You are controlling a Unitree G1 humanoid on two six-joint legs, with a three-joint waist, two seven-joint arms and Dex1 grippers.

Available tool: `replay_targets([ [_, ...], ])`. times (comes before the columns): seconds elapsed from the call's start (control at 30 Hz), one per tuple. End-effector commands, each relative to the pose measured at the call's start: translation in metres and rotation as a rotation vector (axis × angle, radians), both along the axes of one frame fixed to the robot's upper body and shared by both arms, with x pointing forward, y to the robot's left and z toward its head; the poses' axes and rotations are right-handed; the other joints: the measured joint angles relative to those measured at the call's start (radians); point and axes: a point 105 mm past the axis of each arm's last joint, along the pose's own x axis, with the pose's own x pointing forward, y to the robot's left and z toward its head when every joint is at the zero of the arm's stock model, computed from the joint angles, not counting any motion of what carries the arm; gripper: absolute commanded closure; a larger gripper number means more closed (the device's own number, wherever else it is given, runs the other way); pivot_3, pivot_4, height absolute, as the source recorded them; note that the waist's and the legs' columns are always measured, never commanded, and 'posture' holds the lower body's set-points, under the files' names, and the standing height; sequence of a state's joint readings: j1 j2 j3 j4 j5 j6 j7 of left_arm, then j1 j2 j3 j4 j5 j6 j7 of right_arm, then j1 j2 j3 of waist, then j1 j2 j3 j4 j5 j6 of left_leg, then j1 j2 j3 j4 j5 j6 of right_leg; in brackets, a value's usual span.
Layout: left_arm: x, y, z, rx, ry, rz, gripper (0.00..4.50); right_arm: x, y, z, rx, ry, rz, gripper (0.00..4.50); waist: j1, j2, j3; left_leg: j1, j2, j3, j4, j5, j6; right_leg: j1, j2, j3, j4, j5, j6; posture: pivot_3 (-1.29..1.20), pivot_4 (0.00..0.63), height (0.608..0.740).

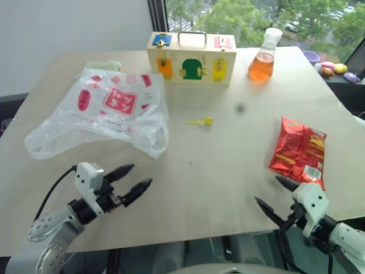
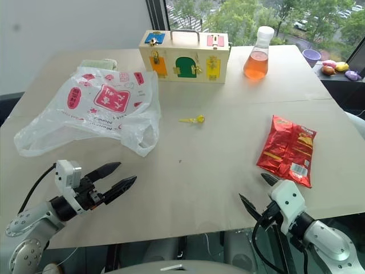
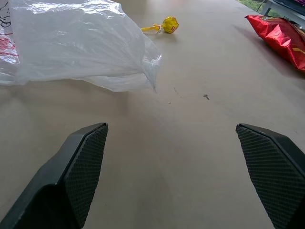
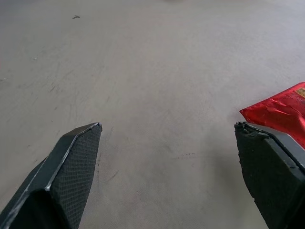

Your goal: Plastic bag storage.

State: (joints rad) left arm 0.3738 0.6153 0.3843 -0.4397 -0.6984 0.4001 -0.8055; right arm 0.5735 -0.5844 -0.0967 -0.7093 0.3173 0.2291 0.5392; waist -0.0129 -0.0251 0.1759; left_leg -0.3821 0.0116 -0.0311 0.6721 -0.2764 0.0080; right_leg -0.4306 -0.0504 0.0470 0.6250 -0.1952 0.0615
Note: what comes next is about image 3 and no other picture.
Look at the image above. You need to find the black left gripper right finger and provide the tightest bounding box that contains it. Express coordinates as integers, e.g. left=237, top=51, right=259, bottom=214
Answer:
left=235, top=123, right=305, bottom=229

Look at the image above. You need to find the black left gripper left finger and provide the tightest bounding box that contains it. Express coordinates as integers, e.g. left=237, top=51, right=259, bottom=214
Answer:
left=0, top=122, right=109, bottom=229

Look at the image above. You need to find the white translucent plastic bag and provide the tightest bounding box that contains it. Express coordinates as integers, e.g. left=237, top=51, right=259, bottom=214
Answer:
left=0, top=0, right=163, bottom=93

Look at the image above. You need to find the red snack packet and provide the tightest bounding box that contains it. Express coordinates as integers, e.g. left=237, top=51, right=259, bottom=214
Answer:
left=244, top=14, right=305, bottom=73

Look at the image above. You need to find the yellow wrapped lollipop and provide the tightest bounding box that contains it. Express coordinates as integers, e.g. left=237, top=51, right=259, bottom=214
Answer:
left=141, top=16, right=180, bottom=35

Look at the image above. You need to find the white shelf frame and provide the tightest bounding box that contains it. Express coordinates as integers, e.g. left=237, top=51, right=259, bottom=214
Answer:
left=259, top=0, right=305, bottom=24

